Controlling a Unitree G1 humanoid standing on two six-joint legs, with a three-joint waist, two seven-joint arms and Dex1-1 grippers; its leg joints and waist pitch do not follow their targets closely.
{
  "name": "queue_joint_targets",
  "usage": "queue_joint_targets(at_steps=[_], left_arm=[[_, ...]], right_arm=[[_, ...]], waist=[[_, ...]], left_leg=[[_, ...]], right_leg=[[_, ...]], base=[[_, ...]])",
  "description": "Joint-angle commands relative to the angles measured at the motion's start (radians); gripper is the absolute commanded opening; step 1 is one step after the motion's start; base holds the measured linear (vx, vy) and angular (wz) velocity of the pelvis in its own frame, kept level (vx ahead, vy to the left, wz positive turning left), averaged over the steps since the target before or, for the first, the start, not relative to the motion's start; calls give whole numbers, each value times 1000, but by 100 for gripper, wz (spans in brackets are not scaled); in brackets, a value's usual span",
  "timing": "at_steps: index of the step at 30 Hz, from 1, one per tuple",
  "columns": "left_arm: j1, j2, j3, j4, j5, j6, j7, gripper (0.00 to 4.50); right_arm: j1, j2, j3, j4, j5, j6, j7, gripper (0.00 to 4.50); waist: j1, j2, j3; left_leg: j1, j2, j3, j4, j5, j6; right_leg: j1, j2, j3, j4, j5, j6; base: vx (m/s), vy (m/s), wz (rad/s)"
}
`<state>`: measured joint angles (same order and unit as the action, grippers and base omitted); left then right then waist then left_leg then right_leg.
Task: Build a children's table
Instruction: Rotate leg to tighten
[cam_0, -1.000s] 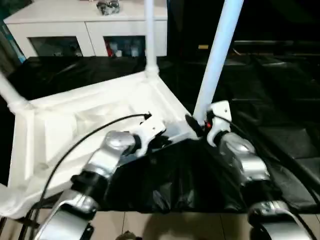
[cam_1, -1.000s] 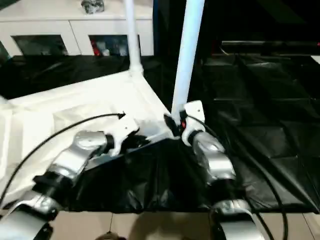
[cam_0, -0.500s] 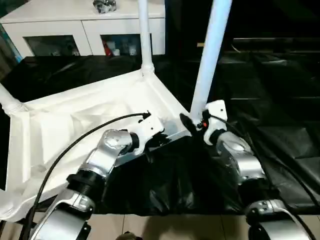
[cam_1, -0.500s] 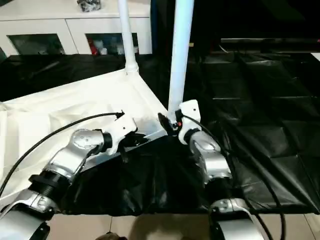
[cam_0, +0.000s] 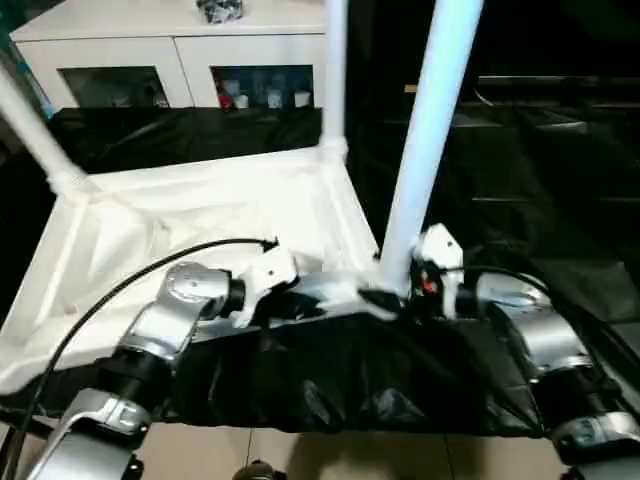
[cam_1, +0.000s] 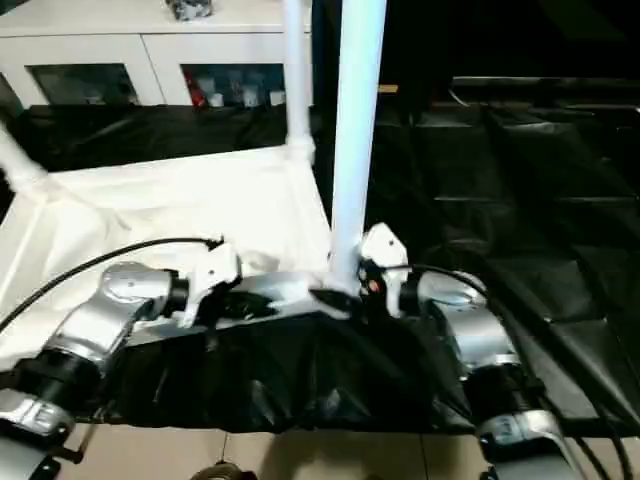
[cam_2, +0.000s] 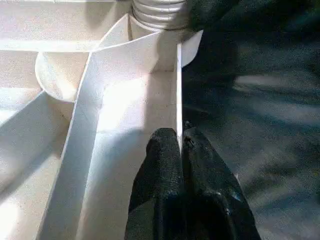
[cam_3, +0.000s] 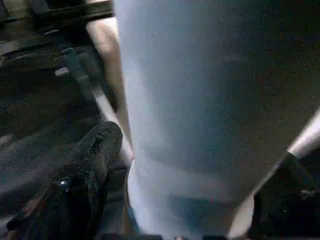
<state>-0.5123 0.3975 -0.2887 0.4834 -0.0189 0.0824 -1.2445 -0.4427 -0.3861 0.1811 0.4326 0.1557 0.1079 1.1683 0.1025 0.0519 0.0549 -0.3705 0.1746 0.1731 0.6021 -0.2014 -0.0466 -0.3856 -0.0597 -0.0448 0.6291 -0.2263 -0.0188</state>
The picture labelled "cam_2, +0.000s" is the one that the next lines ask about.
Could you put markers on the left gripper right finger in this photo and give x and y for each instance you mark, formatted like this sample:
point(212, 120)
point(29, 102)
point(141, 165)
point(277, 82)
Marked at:
point(212, 205)

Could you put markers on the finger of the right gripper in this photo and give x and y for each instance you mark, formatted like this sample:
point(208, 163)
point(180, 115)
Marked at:
point(207, 12)

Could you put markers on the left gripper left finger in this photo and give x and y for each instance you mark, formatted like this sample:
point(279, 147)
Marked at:
point(160, 180)

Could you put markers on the white plastic table leg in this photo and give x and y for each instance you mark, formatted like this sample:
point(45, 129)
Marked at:
point(157, 15)

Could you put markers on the white plastic table top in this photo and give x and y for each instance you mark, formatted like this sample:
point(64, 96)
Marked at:
point(50, 125)

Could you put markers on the black work mat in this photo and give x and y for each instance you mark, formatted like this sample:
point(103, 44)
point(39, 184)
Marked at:
point(250, 125)

